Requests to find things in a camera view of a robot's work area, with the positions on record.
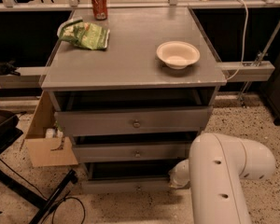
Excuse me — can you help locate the grey drawer cabinet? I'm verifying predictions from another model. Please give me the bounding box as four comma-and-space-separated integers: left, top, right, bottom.
40, 6, 227, 185

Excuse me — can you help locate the grey middle drawer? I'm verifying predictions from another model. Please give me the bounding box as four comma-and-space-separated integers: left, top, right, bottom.
72, 142, 190, 163

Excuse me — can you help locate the cardboard box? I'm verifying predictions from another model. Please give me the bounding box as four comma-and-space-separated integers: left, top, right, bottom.
24, 92, 77, 167

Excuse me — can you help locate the grey metal rail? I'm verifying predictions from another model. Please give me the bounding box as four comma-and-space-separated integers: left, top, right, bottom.
217, 61, 274, 82

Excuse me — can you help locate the green chip bag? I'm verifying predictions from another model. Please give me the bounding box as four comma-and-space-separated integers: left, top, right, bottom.
57, 18, 110, 50

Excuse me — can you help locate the white cable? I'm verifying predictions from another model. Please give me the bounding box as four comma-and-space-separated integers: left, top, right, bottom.
224, 0, 249, 81

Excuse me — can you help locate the black chair base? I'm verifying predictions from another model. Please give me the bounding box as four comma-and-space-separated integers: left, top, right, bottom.
0, 98, 85, 224

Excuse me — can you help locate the grey bottom drawer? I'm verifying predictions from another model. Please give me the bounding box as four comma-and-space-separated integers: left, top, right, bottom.
82, 160, 179, 193

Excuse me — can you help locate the white paper bowl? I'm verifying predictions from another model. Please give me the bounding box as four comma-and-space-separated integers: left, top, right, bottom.
156, 41, 200, 70

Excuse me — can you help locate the grey top drawer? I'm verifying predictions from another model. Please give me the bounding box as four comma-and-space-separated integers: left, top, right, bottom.
55, 106, 212, 136

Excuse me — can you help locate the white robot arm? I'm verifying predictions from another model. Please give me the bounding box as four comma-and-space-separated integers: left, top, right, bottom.
169, 133, 276, 224

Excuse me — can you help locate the red soda can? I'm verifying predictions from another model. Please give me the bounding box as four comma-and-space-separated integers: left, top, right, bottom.
91, 0, 107, 21

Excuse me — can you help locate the grey drawer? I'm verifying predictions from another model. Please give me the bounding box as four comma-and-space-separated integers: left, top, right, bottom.
55, 106, 212, 136
72, 142, 190, 163
82, 160, 179, 193

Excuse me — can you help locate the black floor cable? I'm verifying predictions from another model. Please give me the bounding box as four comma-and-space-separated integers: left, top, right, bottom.
0, 156, 86, 224

